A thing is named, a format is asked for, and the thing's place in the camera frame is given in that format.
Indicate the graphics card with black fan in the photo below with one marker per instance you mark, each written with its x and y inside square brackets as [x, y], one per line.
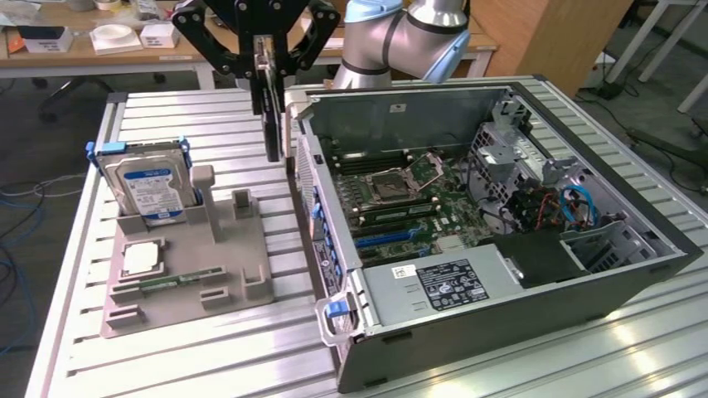
[272, 124]

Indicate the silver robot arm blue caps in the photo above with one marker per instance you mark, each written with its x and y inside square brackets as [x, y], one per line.
[365, 49]

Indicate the white paper stack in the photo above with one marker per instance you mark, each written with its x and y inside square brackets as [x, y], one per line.
[336, 44]

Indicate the white labelled carton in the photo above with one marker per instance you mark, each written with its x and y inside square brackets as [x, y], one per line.
[158, 36]

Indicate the white round holder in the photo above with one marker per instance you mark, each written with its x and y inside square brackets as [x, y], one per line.
[116, 39]

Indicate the white tape roll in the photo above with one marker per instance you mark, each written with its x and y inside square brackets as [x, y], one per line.
[105, 4]

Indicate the grey cup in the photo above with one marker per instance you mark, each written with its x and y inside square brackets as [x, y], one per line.
[81, 5]

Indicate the white box dark lid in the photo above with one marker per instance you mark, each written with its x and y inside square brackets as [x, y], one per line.
[46, 41]

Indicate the hard disk in blue carrier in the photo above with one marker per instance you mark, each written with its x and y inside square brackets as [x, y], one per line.
[149, 186]

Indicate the metal socket cover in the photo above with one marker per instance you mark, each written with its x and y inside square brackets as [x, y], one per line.
[428, 168]

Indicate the orange packet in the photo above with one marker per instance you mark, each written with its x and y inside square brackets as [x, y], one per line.
[16, 45]

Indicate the dark RAM stick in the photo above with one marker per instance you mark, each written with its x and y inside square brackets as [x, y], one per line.
[397, 211]

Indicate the wooden cabinet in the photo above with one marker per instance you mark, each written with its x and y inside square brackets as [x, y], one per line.
[553, 41]

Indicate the perforated metal drive cage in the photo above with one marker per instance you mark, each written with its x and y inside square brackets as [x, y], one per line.
[497, 166]

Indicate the grey plastic parts rack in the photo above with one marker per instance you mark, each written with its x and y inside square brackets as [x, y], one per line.
[232, 248]

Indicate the blue expansion slot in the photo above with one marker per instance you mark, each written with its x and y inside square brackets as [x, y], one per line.
[384, 238]

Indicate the silver CPU chip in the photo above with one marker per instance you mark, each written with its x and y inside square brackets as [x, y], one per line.
[140, 259]

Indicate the silver chipset heatsink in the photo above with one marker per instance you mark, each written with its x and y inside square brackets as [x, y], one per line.
[452, 244]

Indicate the green RAM stick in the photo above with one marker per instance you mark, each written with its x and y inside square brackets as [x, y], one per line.
[165, 282]

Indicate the black floor box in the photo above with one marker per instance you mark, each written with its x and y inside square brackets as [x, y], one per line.
[609, 91]

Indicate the silver power supply unit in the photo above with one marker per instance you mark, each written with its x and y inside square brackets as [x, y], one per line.
[386, 290]

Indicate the blue case latch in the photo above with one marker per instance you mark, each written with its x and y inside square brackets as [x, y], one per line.
[334, 310]

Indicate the metal disk bay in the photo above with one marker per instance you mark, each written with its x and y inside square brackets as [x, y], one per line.
[608, 244]

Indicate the open black PC case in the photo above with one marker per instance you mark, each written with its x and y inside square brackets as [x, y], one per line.
[497, 331]

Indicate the wooden desk white frame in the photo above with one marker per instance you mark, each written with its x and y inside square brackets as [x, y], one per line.
[486, 45]
[82, 58]

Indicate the white table frame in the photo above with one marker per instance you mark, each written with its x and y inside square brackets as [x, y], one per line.
[630, 45]

